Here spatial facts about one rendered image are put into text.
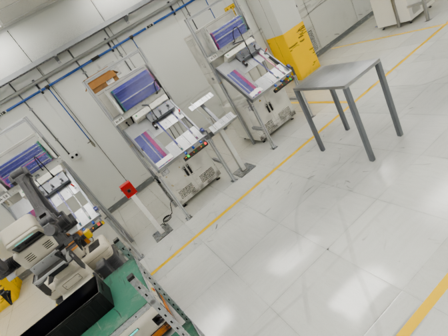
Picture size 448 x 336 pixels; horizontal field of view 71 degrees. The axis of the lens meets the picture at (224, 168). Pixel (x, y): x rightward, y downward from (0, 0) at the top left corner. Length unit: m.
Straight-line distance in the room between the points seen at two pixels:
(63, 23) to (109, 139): 1.77
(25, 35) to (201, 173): 3.11
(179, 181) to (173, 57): 2.45
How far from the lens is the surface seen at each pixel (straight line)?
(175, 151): 3.69
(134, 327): 2.70
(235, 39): 4.53
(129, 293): 1.68
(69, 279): 2.48
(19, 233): 2.30
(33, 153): 3.93
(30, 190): 2.15
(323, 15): 7.56
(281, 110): 4.65
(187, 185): 4.10
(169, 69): 5.67
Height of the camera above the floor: 1.80
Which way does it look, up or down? 24 degrees down
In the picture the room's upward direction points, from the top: 32 degrees counter-clockwise
